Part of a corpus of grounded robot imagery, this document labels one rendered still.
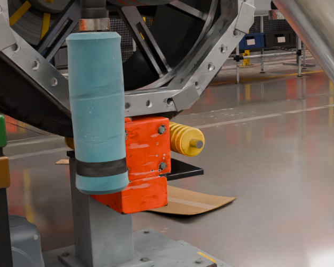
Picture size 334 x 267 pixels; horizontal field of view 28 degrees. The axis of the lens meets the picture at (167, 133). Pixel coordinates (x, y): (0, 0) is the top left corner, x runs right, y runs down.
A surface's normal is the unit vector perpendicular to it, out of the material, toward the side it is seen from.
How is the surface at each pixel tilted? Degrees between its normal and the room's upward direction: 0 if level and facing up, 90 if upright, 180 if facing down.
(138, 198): 90
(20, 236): 68
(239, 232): 0
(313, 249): 0
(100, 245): 90
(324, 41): 122
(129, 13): 90
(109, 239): 90
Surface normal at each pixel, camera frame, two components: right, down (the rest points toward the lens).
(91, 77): -0.04, 0.15
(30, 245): 0.50, 0.15
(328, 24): -0.49, 0.62
